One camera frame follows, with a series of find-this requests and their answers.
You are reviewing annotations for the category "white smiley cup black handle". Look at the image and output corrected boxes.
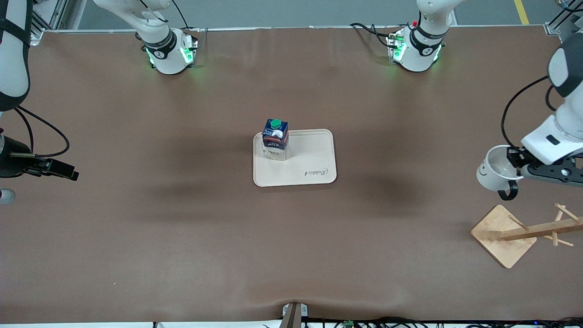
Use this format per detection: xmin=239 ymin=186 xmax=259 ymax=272
xmin=476 ymin=144 xmax=521 ymax=201

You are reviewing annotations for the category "blue milk carton green cap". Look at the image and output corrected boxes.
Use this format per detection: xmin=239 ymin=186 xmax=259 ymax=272
xmin=261 ymin=118 xmax=290 ymax=161

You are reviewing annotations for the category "wooden cup rack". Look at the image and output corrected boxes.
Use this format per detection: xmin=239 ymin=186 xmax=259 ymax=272
xmin=470 ymin=203 xmax=583 ymax=269

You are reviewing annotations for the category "brown table mat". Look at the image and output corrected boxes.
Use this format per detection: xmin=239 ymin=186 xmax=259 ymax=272
xmin=0 ymin=25 xmax=583 ymax=325

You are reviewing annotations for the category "beige plastic tray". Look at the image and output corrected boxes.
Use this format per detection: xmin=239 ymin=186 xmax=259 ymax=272
xmin=253 ymin=129 xmax=338 ymax=188

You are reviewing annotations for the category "aluminium frame profile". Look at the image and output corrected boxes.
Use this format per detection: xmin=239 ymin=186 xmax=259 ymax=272
xmin=544 ymin=0 xmax=577 ymax=36
xmin=28 ymin=0 xmax=88 ymax=46

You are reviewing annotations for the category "black right arm base cable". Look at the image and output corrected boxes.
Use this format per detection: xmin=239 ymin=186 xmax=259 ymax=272
xmin=170 ymin=0 xmax=202 ymax=33

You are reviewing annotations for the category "black arm base cable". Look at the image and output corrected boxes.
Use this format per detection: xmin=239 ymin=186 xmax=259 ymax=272
xmin=170 ymin=0 xmax=202 ymax=33
xmin=349 ymin=22 xmax=398 ymax=49

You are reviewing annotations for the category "black left arm base cable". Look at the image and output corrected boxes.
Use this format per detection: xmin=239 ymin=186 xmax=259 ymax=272
xmin=349 ymin=22 xmax=398 ymax=49

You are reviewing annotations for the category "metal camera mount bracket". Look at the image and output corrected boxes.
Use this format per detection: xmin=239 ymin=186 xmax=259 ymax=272
xmin=281 ymin=302 xmax=309 ymax=328

